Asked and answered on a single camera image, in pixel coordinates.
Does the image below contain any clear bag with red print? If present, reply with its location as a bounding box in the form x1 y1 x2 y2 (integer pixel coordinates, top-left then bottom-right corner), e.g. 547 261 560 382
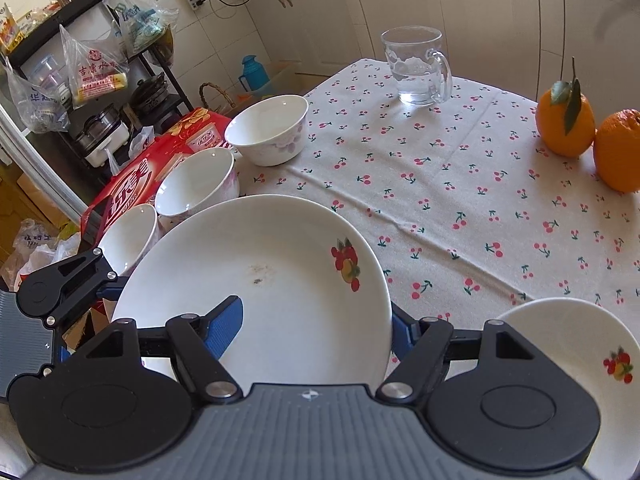
59 24 132 109

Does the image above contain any blue thermos bottle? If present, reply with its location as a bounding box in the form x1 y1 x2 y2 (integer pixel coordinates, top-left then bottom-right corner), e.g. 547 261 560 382
238 55 272 93

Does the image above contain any wicker basket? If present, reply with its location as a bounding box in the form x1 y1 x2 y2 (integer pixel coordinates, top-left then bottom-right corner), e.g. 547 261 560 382
199 82 237 113

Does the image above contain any bumpy orange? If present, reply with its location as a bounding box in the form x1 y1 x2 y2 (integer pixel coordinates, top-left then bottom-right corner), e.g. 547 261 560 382
593 108 640 194

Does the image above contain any clear bag with blue print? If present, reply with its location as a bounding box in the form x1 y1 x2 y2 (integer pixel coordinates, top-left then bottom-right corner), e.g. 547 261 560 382
105 0 175 57

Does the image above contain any black metal storage rack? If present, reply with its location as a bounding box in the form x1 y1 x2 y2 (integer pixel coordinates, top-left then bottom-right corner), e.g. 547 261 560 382
0 0 196 171

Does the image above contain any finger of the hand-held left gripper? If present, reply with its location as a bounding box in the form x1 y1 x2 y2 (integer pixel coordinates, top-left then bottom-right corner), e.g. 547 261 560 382
47 246 128 328

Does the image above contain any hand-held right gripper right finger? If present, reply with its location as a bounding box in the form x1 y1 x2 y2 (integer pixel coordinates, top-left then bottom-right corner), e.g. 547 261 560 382
377 302 538 403

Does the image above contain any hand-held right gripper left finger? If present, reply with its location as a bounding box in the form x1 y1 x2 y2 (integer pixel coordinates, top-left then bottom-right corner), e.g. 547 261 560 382
82 296 246 403

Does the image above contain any white fruit-print plate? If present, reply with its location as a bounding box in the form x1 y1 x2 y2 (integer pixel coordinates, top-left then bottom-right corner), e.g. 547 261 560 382
492 297 640 466
111 194 394 386

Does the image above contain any white plastic floor bag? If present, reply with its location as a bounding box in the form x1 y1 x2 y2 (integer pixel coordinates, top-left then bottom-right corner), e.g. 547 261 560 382
0 217 82 292

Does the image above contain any orange with green leaf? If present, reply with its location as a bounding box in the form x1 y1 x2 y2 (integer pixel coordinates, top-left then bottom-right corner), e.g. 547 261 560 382
535 57 597 158

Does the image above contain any steel steamer pot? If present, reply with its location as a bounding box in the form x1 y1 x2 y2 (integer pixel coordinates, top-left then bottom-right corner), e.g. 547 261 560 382
74 104 132 154

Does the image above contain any white floral bowl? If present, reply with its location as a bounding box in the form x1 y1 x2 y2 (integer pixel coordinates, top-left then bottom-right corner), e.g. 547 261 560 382
224 94 310 167
96 203 162 278
154 147 241 233

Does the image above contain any clear plastic bag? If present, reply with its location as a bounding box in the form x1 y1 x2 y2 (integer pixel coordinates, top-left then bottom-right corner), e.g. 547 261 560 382
4 57 72 134

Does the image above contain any cherry-print tablecloth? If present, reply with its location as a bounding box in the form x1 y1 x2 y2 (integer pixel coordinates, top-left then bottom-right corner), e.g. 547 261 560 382
232 57 640 366

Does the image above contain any red snack package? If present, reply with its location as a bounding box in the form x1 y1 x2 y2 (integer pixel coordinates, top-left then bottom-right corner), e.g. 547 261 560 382
80 107 236 261

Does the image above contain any black cooking pot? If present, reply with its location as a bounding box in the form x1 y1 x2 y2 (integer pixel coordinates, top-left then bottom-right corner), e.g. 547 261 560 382
129 72 169 117

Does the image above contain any clear glass mug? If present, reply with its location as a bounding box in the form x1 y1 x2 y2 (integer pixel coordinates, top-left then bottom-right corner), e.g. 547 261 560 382
380 27 454 107

